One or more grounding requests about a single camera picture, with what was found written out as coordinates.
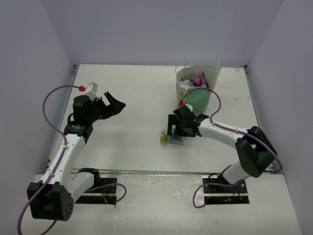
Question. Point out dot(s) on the purple snack packet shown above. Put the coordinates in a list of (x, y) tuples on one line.
[(198, 82)]

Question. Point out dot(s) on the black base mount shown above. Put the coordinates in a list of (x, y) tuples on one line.
[(103, 196), (217, 195)]

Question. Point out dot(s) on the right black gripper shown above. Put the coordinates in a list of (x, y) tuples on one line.
[(172, 120)]

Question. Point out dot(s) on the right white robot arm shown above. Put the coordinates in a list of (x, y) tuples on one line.
[(255, 152)]

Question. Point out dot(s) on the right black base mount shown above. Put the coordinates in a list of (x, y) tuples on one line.
[(217, 195)]

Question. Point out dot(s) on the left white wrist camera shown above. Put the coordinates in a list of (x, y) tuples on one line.
[(91, 91)]

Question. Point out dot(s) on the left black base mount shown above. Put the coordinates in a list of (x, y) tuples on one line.
[(103, 196)]

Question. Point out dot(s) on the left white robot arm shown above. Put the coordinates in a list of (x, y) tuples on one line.
[(54, 196)]

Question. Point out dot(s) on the small green wrapper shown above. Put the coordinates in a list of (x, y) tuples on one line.
[(163, 137)]

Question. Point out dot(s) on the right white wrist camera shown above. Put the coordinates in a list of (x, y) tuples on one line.
[(182, 103)]

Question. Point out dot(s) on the silver foil wrapper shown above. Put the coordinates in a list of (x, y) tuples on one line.
[(175, 139)]

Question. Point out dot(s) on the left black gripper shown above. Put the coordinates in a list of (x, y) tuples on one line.
[(105, 107)]

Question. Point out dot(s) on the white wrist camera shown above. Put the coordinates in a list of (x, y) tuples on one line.
[(182, 103), (91, 91)]

